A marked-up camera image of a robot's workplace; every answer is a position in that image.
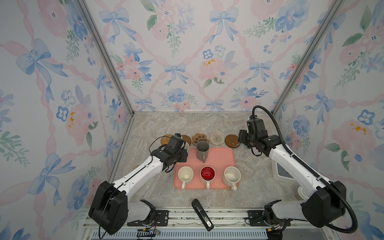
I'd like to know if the scratched round wooden coaster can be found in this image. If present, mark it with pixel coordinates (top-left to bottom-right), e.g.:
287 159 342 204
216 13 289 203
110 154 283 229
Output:
225 134 241 149

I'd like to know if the cork paw print coaster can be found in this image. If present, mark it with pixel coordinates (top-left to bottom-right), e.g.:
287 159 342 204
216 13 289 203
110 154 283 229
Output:
191 133 210 146

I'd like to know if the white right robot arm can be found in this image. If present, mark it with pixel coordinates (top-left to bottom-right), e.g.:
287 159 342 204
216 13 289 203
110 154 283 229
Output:
239 116 347 228

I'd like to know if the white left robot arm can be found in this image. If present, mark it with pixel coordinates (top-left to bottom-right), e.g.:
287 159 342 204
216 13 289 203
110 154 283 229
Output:
89 134 188 235

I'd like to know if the plain round wooden coaster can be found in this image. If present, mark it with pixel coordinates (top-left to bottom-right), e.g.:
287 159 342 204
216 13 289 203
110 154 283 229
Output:
182 135 192 146

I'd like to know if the rattan woven round coaster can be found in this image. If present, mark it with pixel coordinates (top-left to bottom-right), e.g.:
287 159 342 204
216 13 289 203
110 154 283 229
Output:
161 134 173 145

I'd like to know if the white lidded paper cup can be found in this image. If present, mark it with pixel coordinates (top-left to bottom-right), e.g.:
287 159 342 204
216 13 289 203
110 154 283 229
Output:
297 187 309 200

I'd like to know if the light blue mug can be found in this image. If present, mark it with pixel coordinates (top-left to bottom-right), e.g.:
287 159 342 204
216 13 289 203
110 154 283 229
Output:
184 142 190 152

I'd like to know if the cream mug front left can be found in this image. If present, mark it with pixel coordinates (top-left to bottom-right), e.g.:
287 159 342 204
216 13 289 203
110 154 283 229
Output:
178 166 194 190

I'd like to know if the cream mug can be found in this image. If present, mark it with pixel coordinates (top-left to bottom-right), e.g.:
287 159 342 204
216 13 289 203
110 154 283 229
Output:
223 167 242 191
178 166 194 190

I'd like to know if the grey mug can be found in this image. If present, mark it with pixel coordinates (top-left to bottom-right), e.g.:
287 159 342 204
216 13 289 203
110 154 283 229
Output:
196 141 210 163

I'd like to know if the pink plastic tray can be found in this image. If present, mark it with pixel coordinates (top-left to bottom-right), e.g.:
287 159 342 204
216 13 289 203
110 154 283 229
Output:
173 146 240 190

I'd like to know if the red interior mug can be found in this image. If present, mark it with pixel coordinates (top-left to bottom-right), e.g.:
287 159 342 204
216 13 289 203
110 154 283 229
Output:
200 166 216 190

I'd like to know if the cream mug front right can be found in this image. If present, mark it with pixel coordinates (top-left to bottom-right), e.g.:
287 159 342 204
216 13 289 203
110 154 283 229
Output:
223 167 242 191

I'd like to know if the white grey tissue box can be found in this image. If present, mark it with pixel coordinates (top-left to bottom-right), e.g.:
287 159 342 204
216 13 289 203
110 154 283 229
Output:
272 162 297 184

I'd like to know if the black handheld device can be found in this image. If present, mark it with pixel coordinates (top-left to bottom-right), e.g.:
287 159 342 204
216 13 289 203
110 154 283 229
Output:
192 199 214 232

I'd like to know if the aluminium rail base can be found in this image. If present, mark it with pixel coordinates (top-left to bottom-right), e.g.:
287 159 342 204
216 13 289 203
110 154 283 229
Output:
78 207 338 240

